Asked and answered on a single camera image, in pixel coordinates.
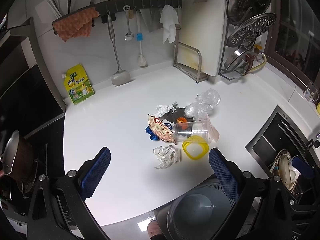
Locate clear plastic bag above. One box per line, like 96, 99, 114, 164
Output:
184, 88, 221, 121

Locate red white snack wrapper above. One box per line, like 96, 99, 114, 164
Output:
148, 115, 177, 145

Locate white tissue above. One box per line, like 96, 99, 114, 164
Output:
149, 101, 177, 118

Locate orange mandarin peel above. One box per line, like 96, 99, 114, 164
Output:
176, 116, 188, 130

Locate steel steamer plate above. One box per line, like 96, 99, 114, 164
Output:
226, 12, 277, 48

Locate white blue bottle brush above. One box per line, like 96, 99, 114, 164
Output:
136, 10, 148, 68

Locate steel cutting board rack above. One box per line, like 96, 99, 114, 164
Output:
173, 42, 209, 83

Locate steel pot on stove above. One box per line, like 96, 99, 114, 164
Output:
1, 130, 35, 183

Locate clear plastic cup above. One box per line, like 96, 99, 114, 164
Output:
172, 121, 213, 144

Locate steel spatula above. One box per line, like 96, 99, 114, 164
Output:
106, 10, 131, 86

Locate yellow square plastic lid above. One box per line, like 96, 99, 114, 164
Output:
182, 135, 209, 160

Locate clear plastic wrapper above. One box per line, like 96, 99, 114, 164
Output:
153, 145, 181, 170

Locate dishes in sink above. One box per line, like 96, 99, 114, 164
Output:
268, 150, 300, 193

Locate grey perforated trash bin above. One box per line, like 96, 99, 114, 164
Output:
153, 178, 235, 239

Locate black wire lid rack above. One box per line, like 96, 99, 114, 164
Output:
217, 0, 268, 81

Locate yellow green seasoning pouch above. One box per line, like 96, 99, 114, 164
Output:
62, 64, 95, 105

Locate black kitchen sink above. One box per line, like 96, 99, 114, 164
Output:
245, 105, 320, 201

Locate orange dish cloth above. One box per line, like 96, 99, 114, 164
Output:
53, 7, 100, 42

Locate white hanging cloth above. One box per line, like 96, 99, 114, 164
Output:
159, 5, 179, 44

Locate black wall utensil rail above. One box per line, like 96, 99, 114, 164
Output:
52, 0, 183, 24

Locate yellow gas hose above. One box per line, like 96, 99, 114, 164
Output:
246, 44, 267, 74

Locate steel ladle spoon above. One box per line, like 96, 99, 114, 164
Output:
123, 5, 134, 41

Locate red gas valve handle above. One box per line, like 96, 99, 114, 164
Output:
243, 53, 255, 76

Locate white cutting board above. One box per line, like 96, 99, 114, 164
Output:
178, 0, 226, 76

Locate black stove cooktop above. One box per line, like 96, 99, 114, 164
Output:
1, 66, 65, 232

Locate dark grey rag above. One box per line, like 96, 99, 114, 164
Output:
164, 107, 194, 124

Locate steel pot lid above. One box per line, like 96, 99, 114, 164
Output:
223, 47, 252, 72

